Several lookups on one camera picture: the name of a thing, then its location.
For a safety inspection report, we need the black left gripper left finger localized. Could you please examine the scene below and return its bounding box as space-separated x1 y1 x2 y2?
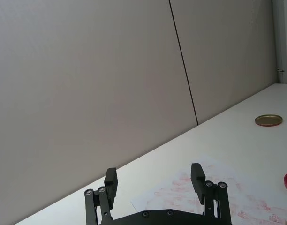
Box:
84 167 119 225

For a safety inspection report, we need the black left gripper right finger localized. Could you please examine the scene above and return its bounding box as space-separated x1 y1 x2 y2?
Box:
190 163 233 225

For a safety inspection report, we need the white paper with red stamps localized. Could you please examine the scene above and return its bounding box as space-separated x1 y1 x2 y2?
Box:
130 153 287 225

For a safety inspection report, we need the round gold metal lid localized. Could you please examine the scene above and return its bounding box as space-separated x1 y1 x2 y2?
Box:
255 114 283 128

